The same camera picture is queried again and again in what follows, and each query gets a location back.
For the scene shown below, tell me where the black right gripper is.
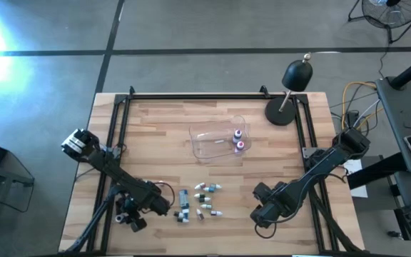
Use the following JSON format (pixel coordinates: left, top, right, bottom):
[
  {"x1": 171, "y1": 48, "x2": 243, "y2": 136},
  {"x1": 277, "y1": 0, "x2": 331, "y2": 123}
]
[{"x1": 250, "y1": 181, "x2": 290, "y2": 228}]

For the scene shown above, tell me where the large blue food coloring bottle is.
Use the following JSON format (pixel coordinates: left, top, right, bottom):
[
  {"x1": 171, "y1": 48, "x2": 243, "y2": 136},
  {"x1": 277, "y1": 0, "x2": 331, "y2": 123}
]
[{"x1": 178, "y1": 189, "x2": 191, "y2": 215}]

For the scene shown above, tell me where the clear plastic bin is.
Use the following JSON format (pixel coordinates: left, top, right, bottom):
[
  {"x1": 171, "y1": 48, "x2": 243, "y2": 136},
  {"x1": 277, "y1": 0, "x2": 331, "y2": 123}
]
[{"x1": 188, "y1": 114, "x2": 253, "y2": 164}]

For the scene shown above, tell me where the white paper sheet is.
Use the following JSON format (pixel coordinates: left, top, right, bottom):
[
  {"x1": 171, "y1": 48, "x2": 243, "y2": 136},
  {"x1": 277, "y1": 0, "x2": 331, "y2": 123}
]
[{"x1": 342, "y1": 156, "x2": 369, "y2": 199}]

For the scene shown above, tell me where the black metal beam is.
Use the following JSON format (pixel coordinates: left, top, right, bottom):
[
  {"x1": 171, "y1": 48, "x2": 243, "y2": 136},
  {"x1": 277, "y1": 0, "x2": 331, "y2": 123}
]
[{"x1": 346, "y1": 152, "x2": 411, "y2": 191}]

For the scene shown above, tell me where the black power strip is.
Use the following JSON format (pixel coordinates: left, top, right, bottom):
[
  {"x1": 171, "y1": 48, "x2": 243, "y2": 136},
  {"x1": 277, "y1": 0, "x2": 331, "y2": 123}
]
[{"x1": 346, "y1": 110, "x2": 358, "y2": 129}]

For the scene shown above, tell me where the dark side stand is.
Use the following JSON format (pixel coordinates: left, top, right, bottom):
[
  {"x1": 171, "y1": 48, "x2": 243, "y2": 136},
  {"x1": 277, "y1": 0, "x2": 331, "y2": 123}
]
[{"x1": 0, "y1": 151, "x2": 35, "y2": 215}]

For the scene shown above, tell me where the black desk lamp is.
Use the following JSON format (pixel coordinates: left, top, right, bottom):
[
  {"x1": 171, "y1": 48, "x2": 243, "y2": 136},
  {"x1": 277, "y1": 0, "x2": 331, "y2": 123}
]
[{"x1": 264, "y1": 52, "x2": 314, "y2": 127}]

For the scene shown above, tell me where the dark grey side desk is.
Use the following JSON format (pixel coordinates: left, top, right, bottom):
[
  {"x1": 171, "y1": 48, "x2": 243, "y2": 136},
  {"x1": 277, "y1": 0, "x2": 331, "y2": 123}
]
[{"x1": 375, "y1": 74, "x2": 411, "y2": 173}]

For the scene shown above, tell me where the black floor fan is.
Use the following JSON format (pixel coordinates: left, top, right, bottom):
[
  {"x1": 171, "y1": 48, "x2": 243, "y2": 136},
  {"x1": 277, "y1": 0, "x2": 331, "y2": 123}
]
[{"x1": 347, "y1": 0, "x2": 411, "y2": 44}]

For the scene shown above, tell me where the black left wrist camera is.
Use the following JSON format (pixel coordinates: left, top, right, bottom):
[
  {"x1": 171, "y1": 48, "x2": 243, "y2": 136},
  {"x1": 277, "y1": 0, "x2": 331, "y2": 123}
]
[{"x1": 131, "y1": 217, "x2": 148, "y2": 233}]

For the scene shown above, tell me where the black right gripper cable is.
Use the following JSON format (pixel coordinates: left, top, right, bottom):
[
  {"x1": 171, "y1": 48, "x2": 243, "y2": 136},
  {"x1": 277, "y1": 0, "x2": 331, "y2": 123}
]
[{"x1": 254, "y1": 221, "x2": 278, "y2": 240}]

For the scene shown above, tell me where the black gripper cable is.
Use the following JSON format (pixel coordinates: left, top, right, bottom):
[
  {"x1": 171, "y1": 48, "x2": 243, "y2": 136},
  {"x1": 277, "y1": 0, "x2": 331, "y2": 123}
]
[
  {"x1": 254, "y1": 221, "x2": 278, "y2": 240},
  {"x1": 153, "y1": 180, "x2": 176, "y2": 208}
]

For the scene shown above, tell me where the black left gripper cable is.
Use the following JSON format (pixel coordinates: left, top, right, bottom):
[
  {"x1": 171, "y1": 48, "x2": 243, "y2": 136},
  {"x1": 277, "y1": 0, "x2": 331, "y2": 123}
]
[{"x1": 153, "y1": 180, "x2": 176, "y2": 208}]

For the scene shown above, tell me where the black aluminium table frame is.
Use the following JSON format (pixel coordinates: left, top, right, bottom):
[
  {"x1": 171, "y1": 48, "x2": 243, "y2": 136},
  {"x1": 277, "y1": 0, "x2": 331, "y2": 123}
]
[{"x1": 59, "y1": 84, "x2": 362, "y2": 255}]

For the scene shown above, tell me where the grey cable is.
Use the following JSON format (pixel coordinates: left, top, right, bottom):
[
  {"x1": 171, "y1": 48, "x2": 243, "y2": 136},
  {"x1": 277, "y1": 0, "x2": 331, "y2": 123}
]
[{"x1": 351, "y1": 99, "x2": 383, "y2": 136}]

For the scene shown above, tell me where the yellow cable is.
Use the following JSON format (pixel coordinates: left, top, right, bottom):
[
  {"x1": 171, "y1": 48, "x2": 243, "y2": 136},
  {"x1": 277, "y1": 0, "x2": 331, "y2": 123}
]
[{"x1": 340, "y1": 81, "x2": 385, "y2": 131}]

